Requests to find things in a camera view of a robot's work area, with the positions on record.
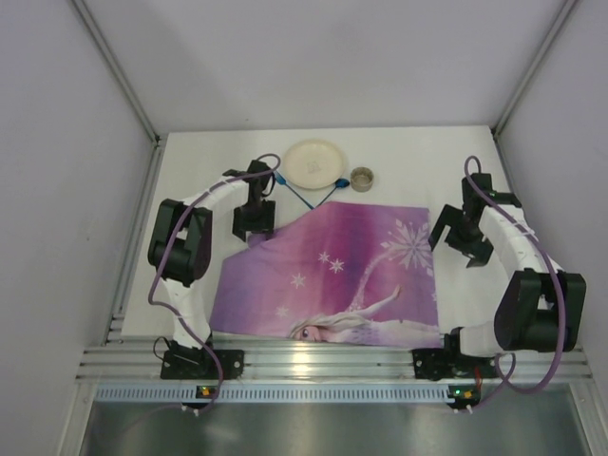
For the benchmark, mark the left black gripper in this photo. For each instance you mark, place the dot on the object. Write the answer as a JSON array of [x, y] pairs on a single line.
[[254, 217]]

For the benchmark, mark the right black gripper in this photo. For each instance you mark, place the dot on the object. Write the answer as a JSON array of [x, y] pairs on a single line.
[[465, 236]]

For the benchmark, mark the purple pink printed cloth mat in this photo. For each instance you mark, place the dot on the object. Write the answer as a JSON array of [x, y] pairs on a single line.
[[344, 273]]

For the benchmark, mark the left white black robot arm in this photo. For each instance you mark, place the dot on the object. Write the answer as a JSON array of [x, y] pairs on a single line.
[[186, 244]]

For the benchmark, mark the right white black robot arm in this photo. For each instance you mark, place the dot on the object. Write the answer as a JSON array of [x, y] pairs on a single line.
[[542, 305]]

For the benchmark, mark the blue plastic fork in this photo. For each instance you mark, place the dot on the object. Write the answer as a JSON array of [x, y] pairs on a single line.
[[282, 181]]

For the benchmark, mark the cream round plate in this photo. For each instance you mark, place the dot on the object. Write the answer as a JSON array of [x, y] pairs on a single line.
[[313, 164]]

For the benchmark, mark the blue plastic spoon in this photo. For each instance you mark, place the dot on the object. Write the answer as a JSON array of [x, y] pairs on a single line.
[[338, 184]]

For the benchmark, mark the small beige cup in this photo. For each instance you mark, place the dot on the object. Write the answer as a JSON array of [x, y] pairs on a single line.
[[361, 179]]

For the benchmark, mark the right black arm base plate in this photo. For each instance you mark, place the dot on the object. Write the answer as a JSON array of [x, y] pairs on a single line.
[[440, 364]]

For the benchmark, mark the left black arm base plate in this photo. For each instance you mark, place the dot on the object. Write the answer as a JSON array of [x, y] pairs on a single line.
[[199, 365]]

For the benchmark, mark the aluminium rail frame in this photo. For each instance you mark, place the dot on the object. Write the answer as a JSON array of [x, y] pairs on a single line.
[[264, 359]]

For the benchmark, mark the grey slotted cable duct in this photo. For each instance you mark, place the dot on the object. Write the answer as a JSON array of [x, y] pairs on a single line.
[[289, 394]]

